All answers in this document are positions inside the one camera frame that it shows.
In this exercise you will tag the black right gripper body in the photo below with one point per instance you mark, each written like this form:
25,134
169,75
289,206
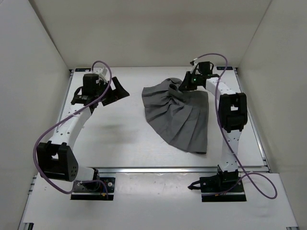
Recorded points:
195,81

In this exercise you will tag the left blue corner label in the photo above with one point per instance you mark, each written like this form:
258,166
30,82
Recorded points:
82,70

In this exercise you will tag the blue corner label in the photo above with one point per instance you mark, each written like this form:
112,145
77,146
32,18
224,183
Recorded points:
82,70
224,68

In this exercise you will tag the right blue corner label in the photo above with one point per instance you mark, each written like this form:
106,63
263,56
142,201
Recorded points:
224,68

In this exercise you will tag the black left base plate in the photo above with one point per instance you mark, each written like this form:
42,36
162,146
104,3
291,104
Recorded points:
95,191

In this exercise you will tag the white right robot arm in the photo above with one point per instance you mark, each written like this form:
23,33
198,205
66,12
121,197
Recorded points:
231,111

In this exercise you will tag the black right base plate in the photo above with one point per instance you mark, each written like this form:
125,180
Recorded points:
213,189

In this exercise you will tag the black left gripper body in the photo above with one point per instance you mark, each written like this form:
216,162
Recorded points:
100,89

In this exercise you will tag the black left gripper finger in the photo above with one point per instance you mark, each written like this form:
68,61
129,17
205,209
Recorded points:
114,95
114,84

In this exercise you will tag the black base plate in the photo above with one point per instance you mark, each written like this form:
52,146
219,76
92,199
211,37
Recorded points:
213,189
95,191

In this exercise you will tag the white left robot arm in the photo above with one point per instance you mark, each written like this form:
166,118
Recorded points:
55,157

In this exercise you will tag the grey pleated skirt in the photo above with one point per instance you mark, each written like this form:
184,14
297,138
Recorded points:
179,118

